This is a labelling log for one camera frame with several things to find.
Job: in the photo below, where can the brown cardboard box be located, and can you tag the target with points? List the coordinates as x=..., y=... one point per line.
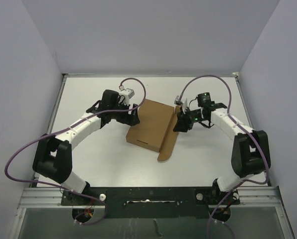
x=155, y=130

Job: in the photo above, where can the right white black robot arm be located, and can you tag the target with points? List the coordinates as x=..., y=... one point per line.
x=250, y=153

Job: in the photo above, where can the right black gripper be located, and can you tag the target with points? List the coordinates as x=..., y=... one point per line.
x=182, y=124

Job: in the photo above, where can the aluminium table frame rail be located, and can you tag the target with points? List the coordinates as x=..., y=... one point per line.
x=106, y=159

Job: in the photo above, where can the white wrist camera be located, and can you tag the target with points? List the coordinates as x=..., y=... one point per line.
x=125, y=95
x=182, y=104

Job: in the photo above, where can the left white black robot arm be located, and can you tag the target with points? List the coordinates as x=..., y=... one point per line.
x=53, y=158

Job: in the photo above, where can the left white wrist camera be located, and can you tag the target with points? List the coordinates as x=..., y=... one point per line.
x=125, y=95

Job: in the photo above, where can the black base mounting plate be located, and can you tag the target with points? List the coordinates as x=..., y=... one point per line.
x=150, y=202

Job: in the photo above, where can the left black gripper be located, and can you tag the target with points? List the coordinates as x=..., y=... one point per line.
x=130, y=119

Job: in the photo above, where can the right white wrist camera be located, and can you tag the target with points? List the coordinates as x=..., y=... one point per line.
x=182, y=104

